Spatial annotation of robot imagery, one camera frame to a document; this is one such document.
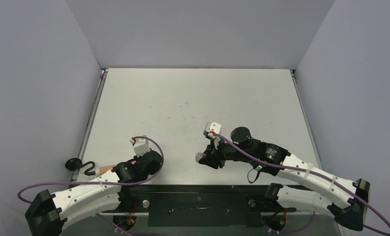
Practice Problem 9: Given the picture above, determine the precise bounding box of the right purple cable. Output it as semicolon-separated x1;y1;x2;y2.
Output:
209;131;390;236

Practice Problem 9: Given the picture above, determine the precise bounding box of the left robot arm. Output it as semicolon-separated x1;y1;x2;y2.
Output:
25;150;164;236

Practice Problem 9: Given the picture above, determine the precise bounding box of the mannequin hand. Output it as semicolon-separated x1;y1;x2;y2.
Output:
95;165;114;176

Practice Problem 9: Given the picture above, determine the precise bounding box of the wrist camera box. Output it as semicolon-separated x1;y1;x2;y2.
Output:
203;121;222;140
130;135;151;157

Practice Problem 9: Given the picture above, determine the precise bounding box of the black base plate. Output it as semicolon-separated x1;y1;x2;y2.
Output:
113;184;295;227

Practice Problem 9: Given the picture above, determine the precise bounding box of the black round knob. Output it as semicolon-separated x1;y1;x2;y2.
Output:
65;158;96;176

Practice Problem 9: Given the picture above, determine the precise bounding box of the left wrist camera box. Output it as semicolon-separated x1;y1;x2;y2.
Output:
130;135;151;157

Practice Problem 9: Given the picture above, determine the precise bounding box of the clear nail polish bottle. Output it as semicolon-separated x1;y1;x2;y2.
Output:
195;152;205;163

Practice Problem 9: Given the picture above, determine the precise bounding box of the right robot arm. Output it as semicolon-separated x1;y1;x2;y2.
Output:
195;127;370;231

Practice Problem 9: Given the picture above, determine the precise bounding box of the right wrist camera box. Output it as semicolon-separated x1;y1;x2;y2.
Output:
203;121;222;140

